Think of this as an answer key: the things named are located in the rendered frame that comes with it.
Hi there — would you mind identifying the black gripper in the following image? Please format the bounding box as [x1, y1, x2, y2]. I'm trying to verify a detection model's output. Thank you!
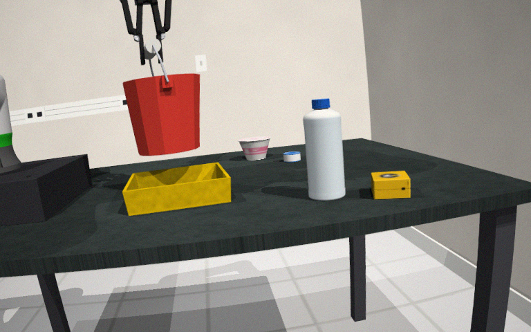
[120, 0, 172, 65]

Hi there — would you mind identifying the white bottle with blue cap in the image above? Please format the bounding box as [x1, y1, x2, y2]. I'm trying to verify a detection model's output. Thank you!
[303, 98, 346, 201]

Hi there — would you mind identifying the red pail with grey wire handle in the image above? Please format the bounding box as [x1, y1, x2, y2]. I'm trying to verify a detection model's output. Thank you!
[123, 38, 200, 156]

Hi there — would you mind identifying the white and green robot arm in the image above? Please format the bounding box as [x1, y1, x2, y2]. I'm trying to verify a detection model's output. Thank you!
[0, 75, 21, 174]

